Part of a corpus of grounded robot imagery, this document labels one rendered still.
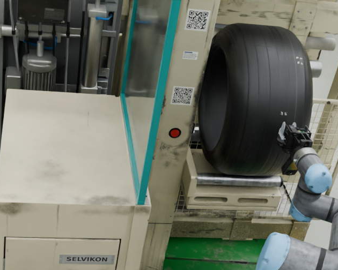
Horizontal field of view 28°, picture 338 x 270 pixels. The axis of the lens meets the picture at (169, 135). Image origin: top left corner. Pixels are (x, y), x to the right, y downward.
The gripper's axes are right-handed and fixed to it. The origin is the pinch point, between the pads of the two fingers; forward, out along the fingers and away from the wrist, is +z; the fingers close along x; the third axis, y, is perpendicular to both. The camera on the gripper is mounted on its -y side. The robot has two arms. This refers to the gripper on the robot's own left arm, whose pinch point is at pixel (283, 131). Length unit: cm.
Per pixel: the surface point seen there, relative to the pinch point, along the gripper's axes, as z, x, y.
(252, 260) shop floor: 75, -33, -115
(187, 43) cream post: 17.5, 33.1, 22.3
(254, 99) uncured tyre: 3.6, 11.2, 9.4
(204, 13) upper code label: 16.3, 29.3, 33.3
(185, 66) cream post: 18.5, 32.2, 13.7
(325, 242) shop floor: 89, -78, -114
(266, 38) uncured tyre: 21.8, 4.6, 24.7
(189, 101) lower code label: 19.9, 28.7, -0.2
